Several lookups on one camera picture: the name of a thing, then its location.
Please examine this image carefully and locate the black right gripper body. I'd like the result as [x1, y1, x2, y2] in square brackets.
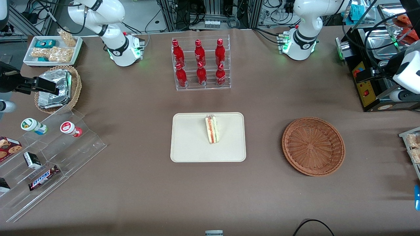
[0, 62, 34, 95]

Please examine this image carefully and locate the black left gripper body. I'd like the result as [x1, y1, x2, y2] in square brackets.
[381, 49, 410, 82]

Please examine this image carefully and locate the triangle sandwich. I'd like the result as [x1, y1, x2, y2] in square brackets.
[205, 114, 220, 145]

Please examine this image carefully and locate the light wicker basket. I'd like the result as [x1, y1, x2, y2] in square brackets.
[34, 65, 82, 115]

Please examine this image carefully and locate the white rectangular snack tray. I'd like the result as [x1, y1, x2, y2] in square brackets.
[23, 35, 83, 67]

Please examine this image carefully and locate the white metal tray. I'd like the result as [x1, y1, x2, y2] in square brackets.
[399, 127, 420, 181]

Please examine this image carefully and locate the brown round wicker basket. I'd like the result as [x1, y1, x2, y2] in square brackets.
[282, 117, 346, 177]

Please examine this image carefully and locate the cream plastic serving tray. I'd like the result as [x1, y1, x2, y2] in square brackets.
[170, 112, 246, 163]

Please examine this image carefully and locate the foil wrapped food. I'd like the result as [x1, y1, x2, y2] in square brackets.
[37, 69, 73, 109]

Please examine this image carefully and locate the black food display appliance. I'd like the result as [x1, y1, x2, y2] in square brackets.
[341, 20, 420, 112]

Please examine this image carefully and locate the stainless steel pan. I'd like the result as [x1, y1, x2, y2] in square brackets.
[365, 29, 407, 60]

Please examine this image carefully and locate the clear bag of puffed snacks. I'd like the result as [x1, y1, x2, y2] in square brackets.
[48, 46, 74, 63]
[31, 47, 50, 59]
[57, 28, 77, 47]

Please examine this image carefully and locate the silver metal device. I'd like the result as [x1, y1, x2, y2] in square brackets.
[335, 37, 352, 61]

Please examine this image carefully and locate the green lid sunflower cup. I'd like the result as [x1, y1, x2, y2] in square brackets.
[21, 118, 48, 135]

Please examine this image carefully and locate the teal snack box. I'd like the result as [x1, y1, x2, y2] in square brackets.
[35, 39, 57, 49]

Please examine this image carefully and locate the red lid yoghurt cup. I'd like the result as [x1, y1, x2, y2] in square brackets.
[60, 121, 83, 138]

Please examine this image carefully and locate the orange food packet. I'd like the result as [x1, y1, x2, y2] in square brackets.
[392, 15, 411, 28]

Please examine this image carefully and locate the red cookie box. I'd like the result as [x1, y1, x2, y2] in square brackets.
[0, 136, 23, 163]

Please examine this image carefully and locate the teal plastic packet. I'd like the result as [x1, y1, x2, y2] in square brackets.
[348, 2, 371, 21]

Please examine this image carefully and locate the clear acrylic stepped shelf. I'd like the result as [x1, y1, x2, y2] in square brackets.
[0, 108, 107, 223]

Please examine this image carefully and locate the small black carton box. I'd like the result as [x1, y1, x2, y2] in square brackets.
[23, 151, 42, 170]

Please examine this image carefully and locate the Snickers chocolate bar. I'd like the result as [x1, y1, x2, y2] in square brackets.
[28, 165, 61, 191]

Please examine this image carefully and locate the red soda bottle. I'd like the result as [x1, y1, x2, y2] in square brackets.
[194, 39, 207, 67]
[196, 62, 208, 87]
[215, 63, 227, 87]
[175, 63, 188, 88]
[172, 39, 185, 68]
[215, 38, 226, 66]

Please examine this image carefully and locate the clear acrylic bottle rack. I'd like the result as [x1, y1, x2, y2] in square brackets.
[171, 34, 231, 91]

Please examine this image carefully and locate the black loose cable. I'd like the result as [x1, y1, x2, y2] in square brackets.
[293, 219, 335, 236]

